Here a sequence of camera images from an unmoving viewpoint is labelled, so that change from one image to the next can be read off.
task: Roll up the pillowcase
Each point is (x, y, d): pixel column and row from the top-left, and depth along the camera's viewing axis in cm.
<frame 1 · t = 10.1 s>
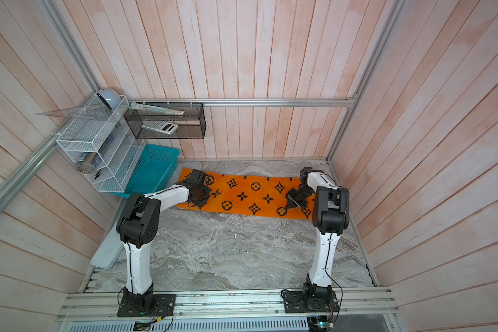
left hand: (209, 196, 103), fingers closed
right hand: (285, 204, 101), fingers closed
teal plastic basket: (155, 169, 116), point 3 cm above the table
orange patterned pillowcase: (252, 194, 107), on the table
white plastic tray: (108, 250, 85), point 3 cm above the table

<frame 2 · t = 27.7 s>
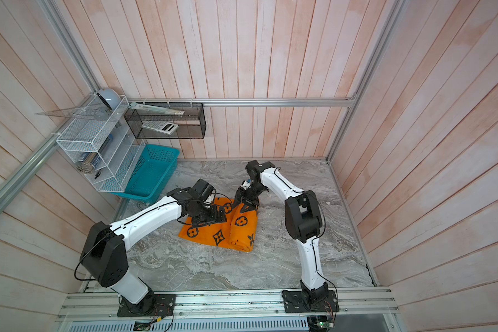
left hand: (216, 223, 83), fingers open
right hand: (235, 207, 89), fingers open
orange patterned pillowcase: (238, 232, 87), point 7 cm above the table
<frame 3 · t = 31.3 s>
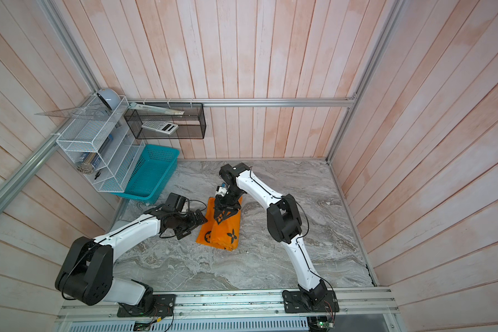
left hand: (199, 227, 88), fingers open
right hand: (217, 216, 86), fingers open
orange patterned pillowcase: (224, 235, 82), point 10 cm above the table
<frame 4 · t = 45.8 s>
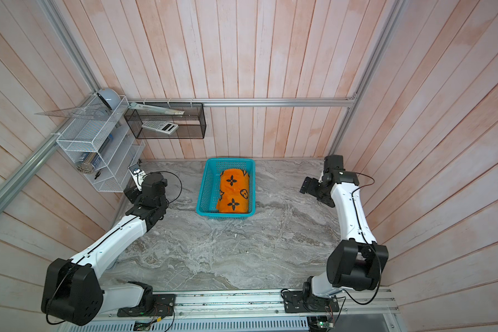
left hand: (143, 180, 81), fingers open
right hand: (311, 190, 84), fingers open
teal plastic basket: (210, 194, 106), on the table
orange patterned pillowcase: (234, 197, 95), point 10 cm above the table
